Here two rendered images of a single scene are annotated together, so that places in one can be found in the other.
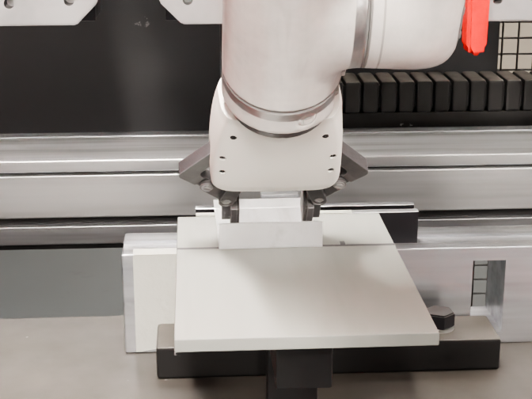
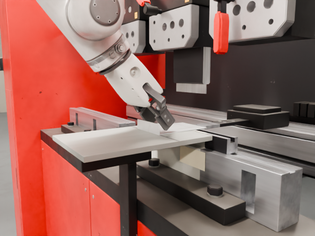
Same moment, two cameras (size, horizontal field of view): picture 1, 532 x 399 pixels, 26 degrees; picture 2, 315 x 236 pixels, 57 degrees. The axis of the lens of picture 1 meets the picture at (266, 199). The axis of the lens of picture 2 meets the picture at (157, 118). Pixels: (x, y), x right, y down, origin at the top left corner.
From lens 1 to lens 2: 0.83 m
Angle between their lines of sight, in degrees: 59
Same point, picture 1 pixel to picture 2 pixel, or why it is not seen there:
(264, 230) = (146, 124)
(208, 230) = not seen: hidden behind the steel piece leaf
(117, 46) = (264, 89)
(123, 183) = not seen: hidden behind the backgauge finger
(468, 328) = (223, 200)
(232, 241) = (139, 126)
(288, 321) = (78, 141)
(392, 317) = (93, 150)
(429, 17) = (73, 7)
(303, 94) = (83, 52)
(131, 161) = (216, 118)
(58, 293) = not seen: outside the picture
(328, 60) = (72, 34)
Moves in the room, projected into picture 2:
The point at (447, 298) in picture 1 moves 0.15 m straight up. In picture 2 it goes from (231, 185) to (234, 103)
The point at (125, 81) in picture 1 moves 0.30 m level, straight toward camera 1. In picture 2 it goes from (265, 102) to (209, 108)
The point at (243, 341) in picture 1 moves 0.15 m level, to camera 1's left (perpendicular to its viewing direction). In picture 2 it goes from (58, 141) to (45, 128)
